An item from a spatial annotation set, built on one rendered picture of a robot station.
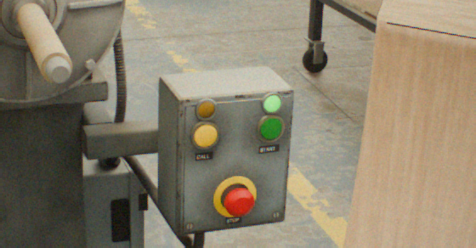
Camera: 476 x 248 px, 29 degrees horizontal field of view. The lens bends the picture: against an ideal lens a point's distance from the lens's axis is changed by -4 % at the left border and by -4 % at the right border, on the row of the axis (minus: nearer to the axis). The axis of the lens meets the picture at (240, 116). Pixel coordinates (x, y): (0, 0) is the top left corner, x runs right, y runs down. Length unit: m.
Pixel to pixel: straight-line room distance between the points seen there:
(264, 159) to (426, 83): 1.02
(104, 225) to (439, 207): 1.23
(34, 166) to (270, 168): 0.34
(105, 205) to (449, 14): 1.23
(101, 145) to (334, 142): 2.65
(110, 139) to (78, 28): 0.22
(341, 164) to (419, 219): 3.44
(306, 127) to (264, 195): 2.72
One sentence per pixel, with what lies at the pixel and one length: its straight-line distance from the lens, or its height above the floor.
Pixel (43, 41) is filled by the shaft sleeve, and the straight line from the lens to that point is 0.98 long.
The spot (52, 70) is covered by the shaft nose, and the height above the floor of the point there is 1.25.
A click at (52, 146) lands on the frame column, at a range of 1.38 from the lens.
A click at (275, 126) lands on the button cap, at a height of 1.07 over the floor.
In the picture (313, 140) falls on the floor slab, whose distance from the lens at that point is 3.91.
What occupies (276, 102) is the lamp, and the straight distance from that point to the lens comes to 1.25.
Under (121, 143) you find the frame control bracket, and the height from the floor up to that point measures 1.02.
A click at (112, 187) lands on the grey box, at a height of 0.90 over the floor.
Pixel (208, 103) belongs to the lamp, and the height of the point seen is 1.11.
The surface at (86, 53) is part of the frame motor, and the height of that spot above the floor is 1.19.
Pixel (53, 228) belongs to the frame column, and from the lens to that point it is 1.44.
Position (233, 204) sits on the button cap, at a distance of 1.27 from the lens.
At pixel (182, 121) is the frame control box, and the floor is 1.09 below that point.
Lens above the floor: 1.57
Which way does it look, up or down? 22 degrees down
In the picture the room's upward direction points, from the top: 3 degrees clockwise
